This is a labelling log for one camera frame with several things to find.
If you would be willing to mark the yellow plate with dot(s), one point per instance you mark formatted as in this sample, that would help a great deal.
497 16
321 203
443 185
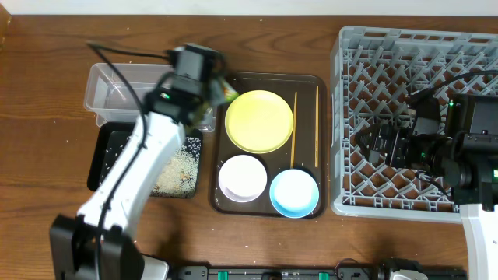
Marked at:
259 121

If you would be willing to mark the wooden chopstick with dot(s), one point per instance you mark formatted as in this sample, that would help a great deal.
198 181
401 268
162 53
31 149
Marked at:
316 129
293 139

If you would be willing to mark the white rice pile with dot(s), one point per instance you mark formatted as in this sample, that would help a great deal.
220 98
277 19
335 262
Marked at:
179 176

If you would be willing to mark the dark brown serving tray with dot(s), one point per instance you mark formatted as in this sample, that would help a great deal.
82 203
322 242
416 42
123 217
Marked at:
284 85

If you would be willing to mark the green snack wrapper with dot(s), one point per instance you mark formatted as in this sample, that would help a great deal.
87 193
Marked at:
229 93

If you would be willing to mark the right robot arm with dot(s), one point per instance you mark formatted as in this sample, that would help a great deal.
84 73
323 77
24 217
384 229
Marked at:
471 176

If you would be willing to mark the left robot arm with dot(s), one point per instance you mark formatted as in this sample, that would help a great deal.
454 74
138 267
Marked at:
99 242

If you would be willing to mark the clear plastic bin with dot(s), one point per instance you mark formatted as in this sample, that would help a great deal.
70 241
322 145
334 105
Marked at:
108 97

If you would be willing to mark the black plastic tray bin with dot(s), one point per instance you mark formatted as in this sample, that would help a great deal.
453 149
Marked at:
104 135

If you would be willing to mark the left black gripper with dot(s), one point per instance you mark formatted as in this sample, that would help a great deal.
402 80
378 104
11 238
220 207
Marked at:
218 84

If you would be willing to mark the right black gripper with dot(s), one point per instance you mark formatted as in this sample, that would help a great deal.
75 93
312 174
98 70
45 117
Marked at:
398 136

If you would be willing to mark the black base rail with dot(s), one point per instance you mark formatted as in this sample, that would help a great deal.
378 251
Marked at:
346 269

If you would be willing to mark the white bowl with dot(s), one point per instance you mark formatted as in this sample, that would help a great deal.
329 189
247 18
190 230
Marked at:
242 178

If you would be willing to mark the grey dishwasher rack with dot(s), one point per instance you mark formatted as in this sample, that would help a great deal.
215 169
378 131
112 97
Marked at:
373 71

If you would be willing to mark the light blue bowl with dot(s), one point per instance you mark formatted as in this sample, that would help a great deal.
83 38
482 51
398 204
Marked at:
294 193

